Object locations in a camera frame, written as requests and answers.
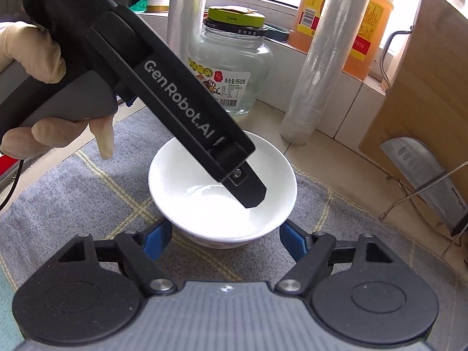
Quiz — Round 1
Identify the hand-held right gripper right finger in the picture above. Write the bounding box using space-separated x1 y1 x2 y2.
274 219 396 297

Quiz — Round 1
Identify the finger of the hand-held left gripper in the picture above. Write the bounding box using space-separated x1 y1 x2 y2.
221 156 267 210

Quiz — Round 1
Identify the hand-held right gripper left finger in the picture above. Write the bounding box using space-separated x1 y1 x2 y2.
58 221 177 297

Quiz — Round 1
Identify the white bowl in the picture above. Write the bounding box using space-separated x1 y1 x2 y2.
148 130 297 249

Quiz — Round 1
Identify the person's left hand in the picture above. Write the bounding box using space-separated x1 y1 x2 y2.
0 22 116 160

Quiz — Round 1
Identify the glass jar green lid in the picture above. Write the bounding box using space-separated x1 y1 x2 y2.
188 6 274 117

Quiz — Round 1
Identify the short plastic wrap roll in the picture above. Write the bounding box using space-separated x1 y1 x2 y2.
168 0 209 50

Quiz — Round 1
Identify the blue grey checked towel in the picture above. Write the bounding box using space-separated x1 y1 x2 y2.
0 111 468 351

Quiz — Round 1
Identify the dark shallow dish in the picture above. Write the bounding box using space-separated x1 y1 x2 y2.
265 24 292 42

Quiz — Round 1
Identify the tall plastic wrap roll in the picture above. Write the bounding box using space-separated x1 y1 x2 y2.
281 0 377 145

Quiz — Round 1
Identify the steel santoku knife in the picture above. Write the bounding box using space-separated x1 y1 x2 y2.
379 137 468 237

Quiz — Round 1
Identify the bamboo cutting board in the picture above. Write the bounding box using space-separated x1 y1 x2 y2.
359 0 468 229

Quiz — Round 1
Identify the metal wire rack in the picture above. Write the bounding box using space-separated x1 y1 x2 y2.
380 161 468 257

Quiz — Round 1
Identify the black cable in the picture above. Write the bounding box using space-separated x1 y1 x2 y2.
0 159 23 211

